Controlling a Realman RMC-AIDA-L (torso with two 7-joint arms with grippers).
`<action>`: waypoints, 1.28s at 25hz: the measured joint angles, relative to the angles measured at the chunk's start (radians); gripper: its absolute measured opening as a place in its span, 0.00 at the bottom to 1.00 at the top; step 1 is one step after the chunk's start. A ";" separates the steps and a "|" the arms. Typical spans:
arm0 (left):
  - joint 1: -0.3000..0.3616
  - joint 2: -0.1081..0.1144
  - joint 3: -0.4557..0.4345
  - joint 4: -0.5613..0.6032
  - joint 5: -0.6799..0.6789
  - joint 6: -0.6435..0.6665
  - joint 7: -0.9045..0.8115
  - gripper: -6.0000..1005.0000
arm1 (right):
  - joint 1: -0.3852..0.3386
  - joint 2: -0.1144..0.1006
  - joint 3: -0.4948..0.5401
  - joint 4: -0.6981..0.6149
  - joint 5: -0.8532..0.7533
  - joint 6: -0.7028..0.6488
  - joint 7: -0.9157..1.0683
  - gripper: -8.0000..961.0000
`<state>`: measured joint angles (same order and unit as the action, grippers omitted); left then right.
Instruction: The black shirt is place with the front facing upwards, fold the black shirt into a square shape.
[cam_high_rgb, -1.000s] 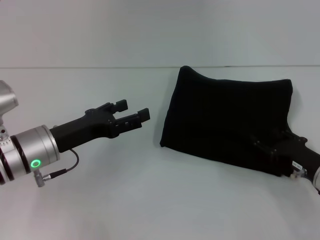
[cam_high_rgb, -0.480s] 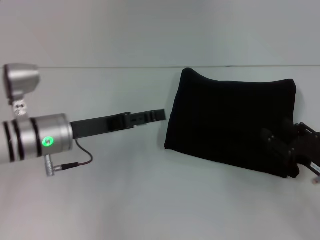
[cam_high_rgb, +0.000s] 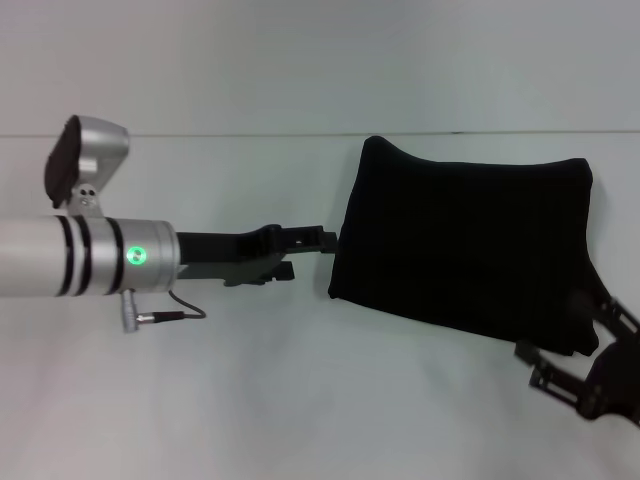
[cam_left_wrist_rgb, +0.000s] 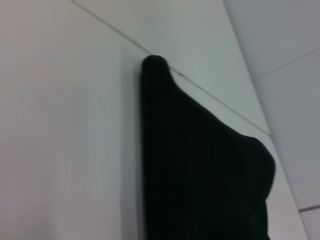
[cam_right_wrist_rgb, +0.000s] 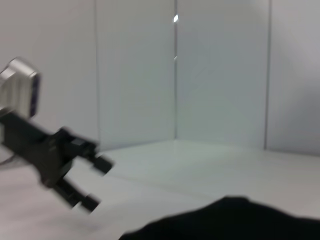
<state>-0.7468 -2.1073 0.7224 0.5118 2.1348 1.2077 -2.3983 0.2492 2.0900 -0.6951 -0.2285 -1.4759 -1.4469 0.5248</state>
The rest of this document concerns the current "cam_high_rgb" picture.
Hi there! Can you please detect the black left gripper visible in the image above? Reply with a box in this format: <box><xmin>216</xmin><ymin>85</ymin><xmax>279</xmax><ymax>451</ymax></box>
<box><xmin>174</xmin><ymin>223</ymin><xmax>339</xmax><ymax>289</ymax></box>

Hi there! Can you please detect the black shirt with FREE print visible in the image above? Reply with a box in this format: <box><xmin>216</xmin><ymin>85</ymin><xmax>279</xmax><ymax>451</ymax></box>
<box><xmin>327</xmin><ymin>134</ymin><xmax>601</xmax><ymax>359</ymax></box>

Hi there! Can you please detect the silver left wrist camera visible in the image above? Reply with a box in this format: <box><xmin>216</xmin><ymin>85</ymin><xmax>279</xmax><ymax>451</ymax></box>
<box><xmin>43</xmin><ymin>114</ymin><xmax>131</xmax><ymax>219</ymax></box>

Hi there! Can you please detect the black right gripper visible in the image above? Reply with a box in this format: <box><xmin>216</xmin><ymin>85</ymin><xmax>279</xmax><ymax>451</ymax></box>
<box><xmin>514</xmin><ymin>287</ymin><xmax>640</xmax><ymax>426</ymax></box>

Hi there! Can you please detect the left arm cable with plug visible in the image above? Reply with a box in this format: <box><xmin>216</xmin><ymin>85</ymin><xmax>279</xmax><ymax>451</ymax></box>
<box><xmin>119</xmin><ymin>288</ymin><xmax>207</xmax><ymax>334</ymax></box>

